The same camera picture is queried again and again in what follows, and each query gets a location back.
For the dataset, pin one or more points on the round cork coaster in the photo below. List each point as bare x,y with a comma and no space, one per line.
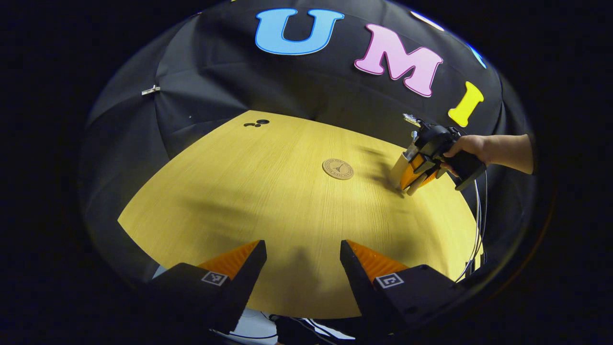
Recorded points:
337,169

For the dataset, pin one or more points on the beige cup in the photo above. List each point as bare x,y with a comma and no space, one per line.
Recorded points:
397,170

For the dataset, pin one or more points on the white toothpaste tube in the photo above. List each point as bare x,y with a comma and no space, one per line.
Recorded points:
411,149

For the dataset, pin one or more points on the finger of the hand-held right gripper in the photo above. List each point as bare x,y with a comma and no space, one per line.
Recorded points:
431,178
409,175

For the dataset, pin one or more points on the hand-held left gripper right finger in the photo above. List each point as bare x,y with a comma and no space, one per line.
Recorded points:
359,280

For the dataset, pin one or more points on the black backdrop cloth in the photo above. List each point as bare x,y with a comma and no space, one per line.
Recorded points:
239,76

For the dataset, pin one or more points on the white cloth clip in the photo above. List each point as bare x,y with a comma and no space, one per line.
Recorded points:
151,90

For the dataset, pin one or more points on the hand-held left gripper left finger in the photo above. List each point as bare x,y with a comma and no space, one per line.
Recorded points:
244,280

